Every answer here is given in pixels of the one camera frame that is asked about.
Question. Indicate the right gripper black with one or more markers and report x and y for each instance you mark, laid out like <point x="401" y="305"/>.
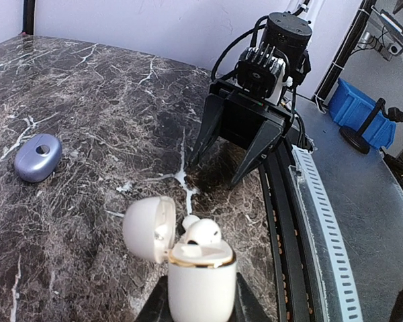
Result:
<point x="232" y="114"/>

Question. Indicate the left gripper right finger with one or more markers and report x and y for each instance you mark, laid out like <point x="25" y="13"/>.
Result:
<point x="246" y="306"/>

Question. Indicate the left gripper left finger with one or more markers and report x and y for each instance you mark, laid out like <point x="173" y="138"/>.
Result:
<point x="156" y="308"/>

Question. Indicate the beige earbud charging case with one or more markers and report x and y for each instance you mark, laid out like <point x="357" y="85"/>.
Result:
<point x="201" y="279"/>

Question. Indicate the white earbud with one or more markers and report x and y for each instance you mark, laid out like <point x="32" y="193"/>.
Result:
<point x="188" y="221"/>
<point x="203" y="232"/>

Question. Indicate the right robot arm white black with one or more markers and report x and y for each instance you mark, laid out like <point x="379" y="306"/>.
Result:
<point x="290" y="34"/>

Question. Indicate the black round base stand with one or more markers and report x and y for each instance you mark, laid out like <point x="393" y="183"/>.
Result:
<point x="355" y="137"/>

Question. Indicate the black front table rail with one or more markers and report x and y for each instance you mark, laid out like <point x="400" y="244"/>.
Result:
<point x="297" y="290"/>

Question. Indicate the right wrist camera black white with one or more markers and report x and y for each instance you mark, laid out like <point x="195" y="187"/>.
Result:
<point x="264" y="71"/>

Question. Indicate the grey slotted cable duct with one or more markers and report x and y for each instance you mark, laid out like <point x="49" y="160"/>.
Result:
<point x="334" y="277"/>

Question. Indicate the black frame post right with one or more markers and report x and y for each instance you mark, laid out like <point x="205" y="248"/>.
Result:
<point x="29" y="7"/>

